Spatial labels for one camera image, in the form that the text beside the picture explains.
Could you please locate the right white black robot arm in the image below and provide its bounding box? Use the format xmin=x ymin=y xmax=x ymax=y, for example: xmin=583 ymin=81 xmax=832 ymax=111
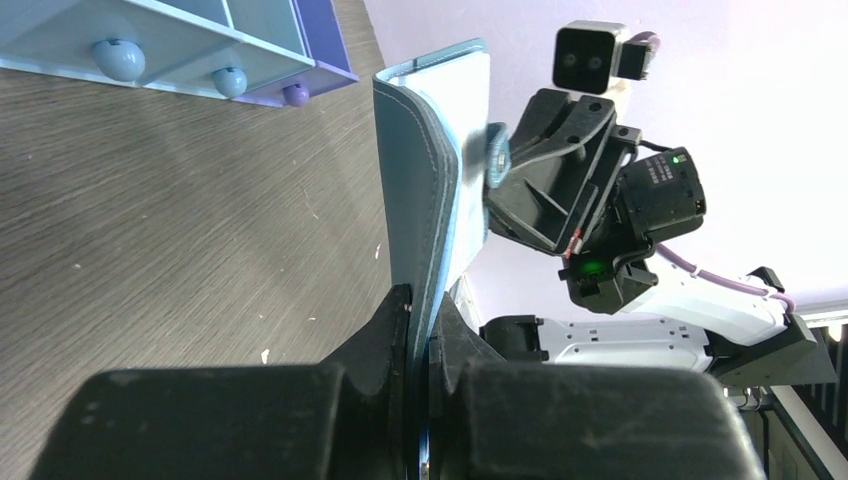
xmin=479 ymin=89 xmax=839 ymax=389

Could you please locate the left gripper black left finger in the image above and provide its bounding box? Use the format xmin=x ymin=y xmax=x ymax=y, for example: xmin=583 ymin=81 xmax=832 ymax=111
xmin=31 ymin=286 xmax=411 ymax=479

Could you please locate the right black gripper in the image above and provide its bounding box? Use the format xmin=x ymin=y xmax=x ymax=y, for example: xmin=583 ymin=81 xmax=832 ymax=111
xmin=486 ymin=88 xmax=707 ymax=315

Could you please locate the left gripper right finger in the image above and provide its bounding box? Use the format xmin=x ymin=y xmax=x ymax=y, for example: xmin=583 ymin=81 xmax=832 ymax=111
xmin=429 ymin=298 xmax=764 ymax=479

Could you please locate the light blue card holder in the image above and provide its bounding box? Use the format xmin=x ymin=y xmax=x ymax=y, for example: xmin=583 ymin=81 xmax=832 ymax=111
xmin=372 ymin=38 xmax=511 ymax=372

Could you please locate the blue three-compartment organizer tray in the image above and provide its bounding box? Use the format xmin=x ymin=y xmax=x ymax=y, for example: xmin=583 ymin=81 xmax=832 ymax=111
xmin=1 ymin=0 xmax=357 ymax=107

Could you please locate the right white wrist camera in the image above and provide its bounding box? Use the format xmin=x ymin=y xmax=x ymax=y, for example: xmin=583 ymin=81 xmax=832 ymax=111
xmin=552 ymin=20 xmax=661 ymax=95

